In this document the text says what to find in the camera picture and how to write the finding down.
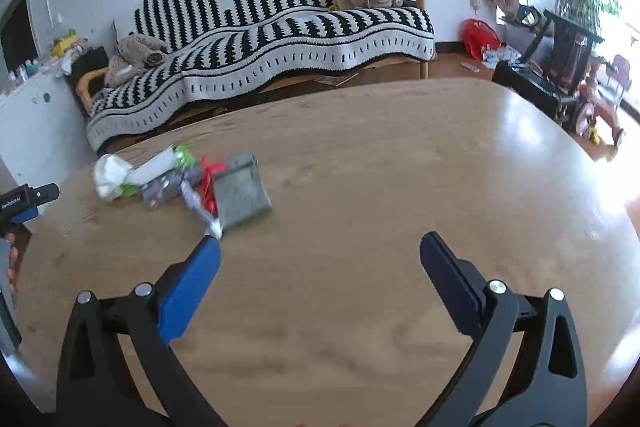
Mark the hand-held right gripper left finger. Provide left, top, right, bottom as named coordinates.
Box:
left=56, top=234, right=228, bottom=427

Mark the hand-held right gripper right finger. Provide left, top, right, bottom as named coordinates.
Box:
left=415, top=231, right=588, bottom=427

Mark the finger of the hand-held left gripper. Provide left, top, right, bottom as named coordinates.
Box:
left=7, top=206, right=40, bottom=227

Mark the white plastic packet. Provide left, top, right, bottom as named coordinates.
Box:
left=93, top=154, right=137, bottom=201

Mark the silver wrapper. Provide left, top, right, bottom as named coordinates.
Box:
left=179, top=180, right=224, bottom=241

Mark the grey printed wrapper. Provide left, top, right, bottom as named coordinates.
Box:
left=141, top=166, right=207, bottom=212

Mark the grey pouch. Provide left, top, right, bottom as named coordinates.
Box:
left=212, top=152, right=274, bottom=229

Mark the green and white wrapper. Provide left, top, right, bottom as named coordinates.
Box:
left=122, top=145, right=196, bottom=198

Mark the person's left hand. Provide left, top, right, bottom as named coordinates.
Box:
left=3, top=231, right=22, bottom=297

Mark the white cabinet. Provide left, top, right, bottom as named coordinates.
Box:
left=0, top=71, right=97, bottom=188

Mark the wooden sofa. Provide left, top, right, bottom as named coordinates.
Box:
left=76, top=0, right=437, bottom=158

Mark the pile of small clutter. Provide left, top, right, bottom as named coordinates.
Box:
left=7, top=29, right=92, bottom=84

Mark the black side cabinet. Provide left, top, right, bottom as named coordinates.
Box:
left=67, top=46, right=111, bottom=114

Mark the yellow toy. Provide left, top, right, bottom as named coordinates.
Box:
left=49, top=34, right=81, bottom=58

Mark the black television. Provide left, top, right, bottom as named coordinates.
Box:
left=0, top=0, right=29, bottom=74

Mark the beige crumpled cloth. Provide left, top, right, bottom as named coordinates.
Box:
left=103, top=33, right=171, bottom=90

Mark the black low table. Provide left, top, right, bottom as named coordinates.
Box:
left=491, top=60, right=579, bottom=124

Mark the red tricycle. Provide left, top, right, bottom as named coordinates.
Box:
left=569, top=54, right=634, bottom=164

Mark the scattered paper litter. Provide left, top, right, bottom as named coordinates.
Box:
left=462, top=45, right=522, bottom=74

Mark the cardboard sheet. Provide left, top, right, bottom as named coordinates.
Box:
left=312, top=73, right=359, bottom=88

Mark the red plastic bag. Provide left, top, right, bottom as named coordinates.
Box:
left=459, top=18, right=502, bottom=61

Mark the black-white striped sofa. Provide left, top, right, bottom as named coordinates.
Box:
left=85, top=0, right=438, bottom=154

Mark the black wooden stand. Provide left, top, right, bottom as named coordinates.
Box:
left=521, top=9, right=604, bottom=96

